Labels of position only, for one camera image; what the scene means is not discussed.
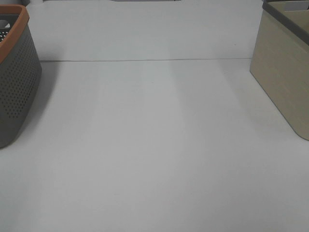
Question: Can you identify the beige basket grey rim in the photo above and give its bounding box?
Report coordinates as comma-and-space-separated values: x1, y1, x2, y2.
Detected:
250, 0, 309, 140

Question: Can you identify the grey perforated basket orange rim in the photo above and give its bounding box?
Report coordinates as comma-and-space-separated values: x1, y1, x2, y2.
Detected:
0, 4, 42, 147

